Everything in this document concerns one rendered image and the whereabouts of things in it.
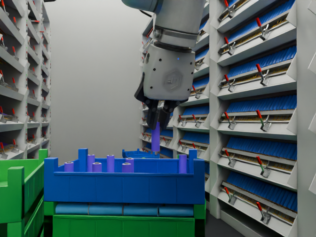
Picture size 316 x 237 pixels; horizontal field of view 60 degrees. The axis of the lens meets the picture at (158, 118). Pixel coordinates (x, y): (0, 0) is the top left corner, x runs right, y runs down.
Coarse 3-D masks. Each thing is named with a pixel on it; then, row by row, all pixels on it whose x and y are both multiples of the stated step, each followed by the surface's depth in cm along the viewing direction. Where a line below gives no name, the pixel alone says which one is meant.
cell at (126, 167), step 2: (122, 164) 53; (124, 164) 53; (126, 164) 53; (128, 164) 53; (130, 164) 53; (122, 166) 53; (124, 166) 53; (126, 166) 53; (128, 166) 53; (130, 166) 53; (122, 168) 53; (124, 168) 53; (126, 168) 53; (128, 168) 53; (130, 168) 53; (122, 170) 53; (124, 170) 53; (126, 170) 53; (128, 170) 53; (130, 170) 53; (122, 172) 53; (124, 172) 53; (126, 172) 53; (128, 172) 53; (130, 172) 53
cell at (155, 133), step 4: (156, 128) 59; (152, 132) 59; (156, 132) 59; (152, 136) 59; (156, 136) 59; (152, 140) 59; (156, 140) 59; (152, 144) 59; (156, 144) 59; (152, 148) 59; (156, 148) 59
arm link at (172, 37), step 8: (160, 32) 49; (168, 32) 48; (176, 32) 48; (184, 32) 49; (160, 40) 50; (168, 40) 49; (176, 40) 48; (184, 40) 49; (192, 40) 50; (184, 48) 51
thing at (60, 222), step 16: (48, 208) 51; (48, 224) 51; (64, 224) 51; (80, 224) 51; (96, 224) 51; (112, 224) 50; (128, 224) 50; (144, 224) 50; (160, 224) 50; (176, 224) 50; (192, 224) 49
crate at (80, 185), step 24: (48, 168) 51; (120, 168) 70; (144, 168) 70; (168, 168) 69; (192, 168) 67; (48, 192) 51; (72, 192) 51; (96, 192) 51; (120, 192) 50; (144, 192) 50; (168, 192) 50; (192, 192) 50
